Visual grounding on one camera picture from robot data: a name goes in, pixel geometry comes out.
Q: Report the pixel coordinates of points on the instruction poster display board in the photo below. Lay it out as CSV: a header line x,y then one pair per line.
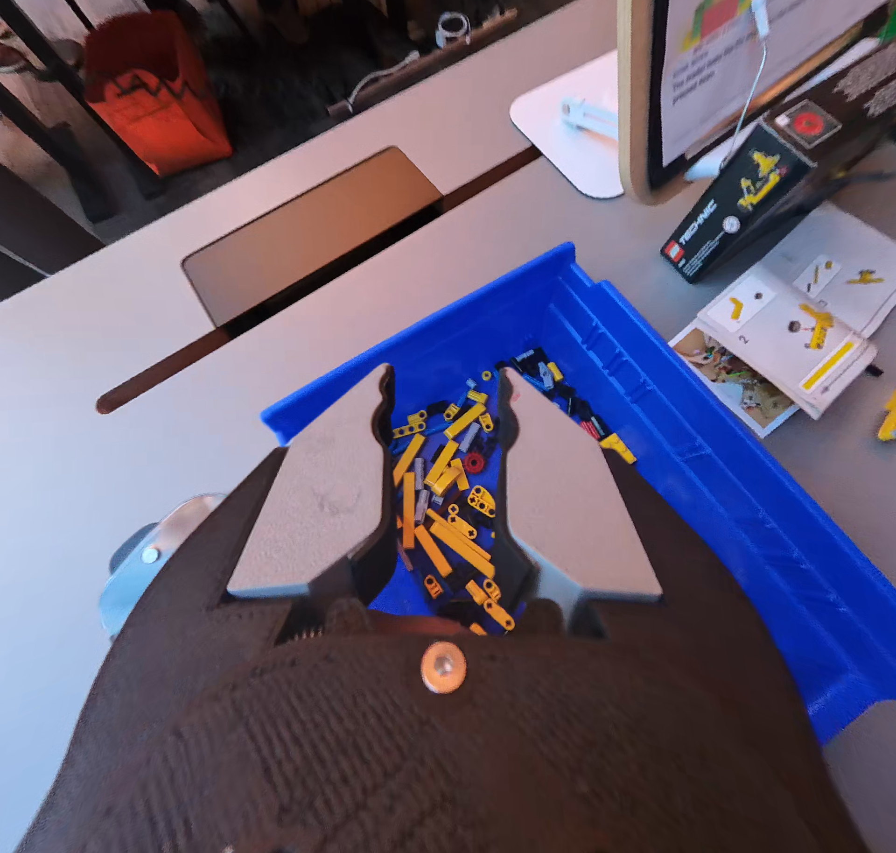
x,y
707,61

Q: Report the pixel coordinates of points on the pile of lego pieces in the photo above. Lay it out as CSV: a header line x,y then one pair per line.
x,y
448,475

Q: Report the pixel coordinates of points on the yellow lego beam assembly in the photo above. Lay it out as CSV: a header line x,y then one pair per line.
x,y
887,419

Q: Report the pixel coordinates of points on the black lego set box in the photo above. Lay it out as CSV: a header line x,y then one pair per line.
x,y
742,188

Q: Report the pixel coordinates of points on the silver metal bracket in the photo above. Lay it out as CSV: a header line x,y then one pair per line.
x,y
140,573

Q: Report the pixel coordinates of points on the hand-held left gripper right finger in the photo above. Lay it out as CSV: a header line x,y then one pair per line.
x,y
574,517

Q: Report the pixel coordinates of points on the lego instruction booklet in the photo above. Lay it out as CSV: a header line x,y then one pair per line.
x,y
784,321

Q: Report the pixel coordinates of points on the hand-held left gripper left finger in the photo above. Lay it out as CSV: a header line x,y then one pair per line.
x,y
315,510

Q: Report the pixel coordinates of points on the orange paper bag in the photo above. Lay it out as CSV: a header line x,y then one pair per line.
x,y
154,96

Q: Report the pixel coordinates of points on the blue plastic bin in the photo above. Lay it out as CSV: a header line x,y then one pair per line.
x,y
700,447

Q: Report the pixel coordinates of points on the white display stand base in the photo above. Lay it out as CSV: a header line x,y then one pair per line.
x,y
553,138

